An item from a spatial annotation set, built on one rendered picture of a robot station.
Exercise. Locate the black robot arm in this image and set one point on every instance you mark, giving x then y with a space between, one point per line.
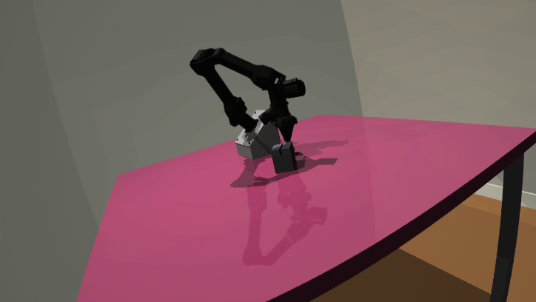
203 63

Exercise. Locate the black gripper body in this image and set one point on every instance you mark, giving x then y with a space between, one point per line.
285 117

